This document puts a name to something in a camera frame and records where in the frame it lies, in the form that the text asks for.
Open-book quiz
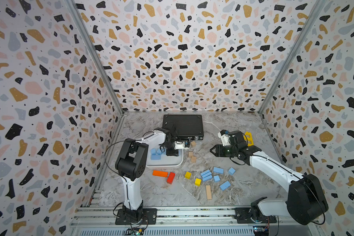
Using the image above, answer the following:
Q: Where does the white plastic tub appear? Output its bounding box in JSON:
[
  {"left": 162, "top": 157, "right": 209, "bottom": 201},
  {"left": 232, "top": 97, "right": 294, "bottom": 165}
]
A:
[{"left": 146, "top": 148, "right": 183, "bottom": 169}]

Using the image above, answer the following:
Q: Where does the long speckled blue block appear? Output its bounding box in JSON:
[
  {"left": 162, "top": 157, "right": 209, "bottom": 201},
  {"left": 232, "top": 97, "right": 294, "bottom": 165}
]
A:
[{"left": 150, "top": 154, "right": 161, "bottom": 160}]

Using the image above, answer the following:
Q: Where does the blue long block stack bottom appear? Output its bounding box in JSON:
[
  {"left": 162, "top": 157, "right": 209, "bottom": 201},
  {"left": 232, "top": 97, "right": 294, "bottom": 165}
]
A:
[{"left": 203, "top": 175, "right": 212, "bottom": 182}]

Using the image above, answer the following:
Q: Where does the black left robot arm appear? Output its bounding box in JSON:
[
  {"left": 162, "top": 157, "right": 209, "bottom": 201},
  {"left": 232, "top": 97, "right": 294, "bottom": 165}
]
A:
[{"left": 115, "top": 122, "right": 184, "bottom": 224}]

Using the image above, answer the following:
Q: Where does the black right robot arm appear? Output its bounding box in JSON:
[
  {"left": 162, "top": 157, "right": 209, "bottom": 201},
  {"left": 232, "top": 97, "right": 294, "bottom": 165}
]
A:
[{"left": 210, "top": 130, "right": 328, "bottom": 225}]

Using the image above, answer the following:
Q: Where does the plain wood cube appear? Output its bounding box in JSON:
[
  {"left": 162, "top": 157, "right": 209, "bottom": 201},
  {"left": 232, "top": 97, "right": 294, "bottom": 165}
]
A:
[{"left": 191, "top": 156, "right": 197, "bottom": 163}]

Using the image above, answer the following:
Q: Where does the black ribbed carrying case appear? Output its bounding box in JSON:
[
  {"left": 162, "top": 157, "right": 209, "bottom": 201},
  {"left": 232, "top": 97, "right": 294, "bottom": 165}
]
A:
[{"left": 163, "top": 115, "right": 204, "bottom": 141}]

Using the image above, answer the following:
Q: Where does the blue flat block right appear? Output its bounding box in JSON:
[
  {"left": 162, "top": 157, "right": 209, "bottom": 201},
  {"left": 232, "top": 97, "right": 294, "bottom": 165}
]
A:
[{"left": 213, "top": 167, "right": 224, "bottom": 174}]

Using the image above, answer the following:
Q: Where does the orange long block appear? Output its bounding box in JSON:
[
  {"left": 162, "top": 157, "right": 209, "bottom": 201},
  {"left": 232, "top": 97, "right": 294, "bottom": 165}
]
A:
[{"left": 152, "top": 170, "right": 169, "bottom": 178}]

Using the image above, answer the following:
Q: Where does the yellow cube left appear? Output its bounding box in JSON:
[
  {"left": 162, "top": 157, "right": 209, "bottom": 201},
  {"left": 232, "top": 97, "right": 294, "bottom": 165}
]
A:
[{"left": 185, "top": 172, "right": 191, "bottom": 180}]

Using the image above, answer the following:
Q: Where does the yellow cube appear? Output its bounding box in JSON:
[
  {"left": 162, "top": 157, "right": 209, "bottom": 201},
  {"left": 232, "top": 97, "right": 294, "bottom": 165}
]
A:
[
  {"left": 195, "top": 178, "right": 202, "bottom": 186},
  {"left": 185, "top": 172, "right": 191, "bottom": 180}
]

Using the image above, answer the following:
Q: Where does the red block near orange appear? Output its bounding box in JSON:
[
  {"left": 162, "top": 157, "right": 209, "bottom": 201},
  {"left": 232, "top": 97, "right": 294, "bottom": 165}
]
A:
[{"left": 166, "top": 172, "right": 175, "bottom": 184}]

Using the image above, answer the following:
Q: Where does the yellow cube lower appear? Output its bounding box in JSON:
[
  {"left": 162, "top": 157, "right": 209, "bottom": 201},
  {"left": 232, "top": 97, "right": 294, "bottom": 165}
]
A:
[{"left": 195, "top": 178, "right": 202, "bottom": 186}]

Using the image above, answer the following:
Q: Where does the long natural wood block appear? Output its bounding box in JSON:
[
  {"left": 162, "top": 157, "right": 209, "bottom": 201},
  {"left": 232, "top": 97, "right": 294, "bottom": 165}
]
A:
[{"left": 206, "top": 185, "right": 212, "bottom": 200}]

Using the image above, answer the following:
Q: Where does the yellow triangle frame block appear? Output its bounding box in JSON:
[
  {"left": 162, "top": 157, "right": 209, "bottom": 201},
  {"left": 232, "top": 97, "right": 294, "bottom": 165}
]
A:
[{"left": 244, "top": 132, "right": 254, "bottom": 147}]

